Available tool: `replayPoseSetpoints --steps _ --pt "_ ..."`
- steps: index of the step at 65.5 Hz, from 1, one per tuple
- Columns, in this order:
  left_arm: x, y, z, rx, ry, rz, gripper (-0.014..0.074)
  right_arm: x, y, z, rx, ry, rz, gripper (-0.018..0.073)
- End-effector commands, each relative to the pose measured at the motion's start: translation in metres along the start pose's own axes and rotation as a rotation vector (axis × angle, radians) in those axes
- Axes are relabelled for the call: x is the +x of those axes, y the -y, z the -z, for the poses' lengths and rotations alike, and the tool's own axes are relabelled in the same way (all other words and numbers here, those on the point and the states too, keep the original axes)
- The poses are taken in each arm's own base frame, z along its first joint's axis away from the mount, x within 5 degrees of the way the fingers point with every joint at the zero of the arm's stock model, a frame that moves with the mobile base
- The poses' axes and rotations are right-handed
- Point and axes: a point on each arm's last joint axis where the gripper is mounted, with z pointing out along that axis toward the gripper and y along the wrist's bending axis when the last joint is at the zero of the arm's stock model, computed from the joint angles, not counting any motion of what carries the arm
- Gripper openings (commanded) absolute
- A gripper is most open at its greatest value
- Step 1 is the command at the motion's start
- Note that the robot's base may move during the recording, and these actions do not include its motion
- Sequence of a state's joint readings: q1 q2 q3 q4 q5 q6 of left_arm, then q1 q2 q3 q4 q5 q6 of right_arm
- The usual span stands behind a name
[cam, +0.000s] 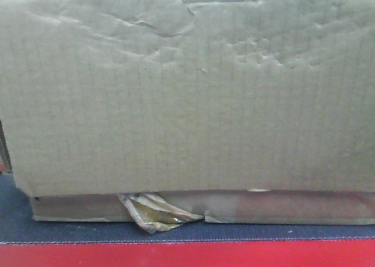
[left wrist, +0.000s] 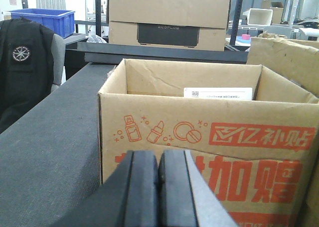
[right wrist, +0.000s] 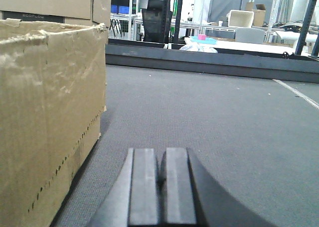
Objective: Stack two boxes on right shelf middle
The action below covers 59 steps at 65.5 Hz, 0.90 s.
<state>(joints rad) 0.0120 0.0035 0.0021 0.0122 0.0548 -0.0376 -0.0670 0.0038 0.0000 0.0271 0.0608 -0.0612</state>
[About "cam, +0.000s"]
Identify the large brown cardboard box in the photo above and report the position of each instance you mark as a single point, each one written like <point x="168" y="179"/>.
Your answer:
<point x="243" y="111"/>

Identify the peeling clear packing tape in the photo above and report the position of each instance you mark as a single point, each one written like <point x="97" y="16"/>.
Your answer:
<point x="153" y="214"/>

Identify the red platform edge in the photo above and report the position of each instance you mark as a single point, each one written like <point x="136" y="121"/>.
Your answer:
<point x="257" y="253"/>

